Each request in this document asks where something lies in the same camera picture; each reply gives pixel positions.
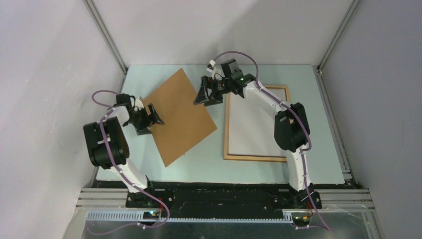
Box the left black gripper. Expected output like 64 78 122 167
125 104 165 135

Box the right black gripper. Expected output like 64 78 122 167
193 76 231 108

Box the brown cardboard backing board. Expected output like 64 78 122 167
143 68 217 167

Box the photo print of window plant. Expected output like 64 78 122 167
228 93 288 157

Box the light wooden picture frame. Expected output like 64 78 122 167
223 85 292 163

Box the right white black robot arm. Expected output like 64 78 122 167
193 59 314 208

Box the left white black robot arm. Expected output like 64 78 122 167
83 94 164 208

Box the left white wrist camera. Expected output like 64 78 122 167
133 98 145 112

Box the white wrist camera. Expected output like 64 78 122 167
206 60 221 79
133 98 145 112

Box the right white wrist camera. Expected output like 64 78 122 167
206 60 221 79

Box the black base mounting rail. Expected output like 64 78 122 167
125 181 322 220

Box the aluminium extrusion frame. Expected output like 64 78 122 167
64 181 385 239

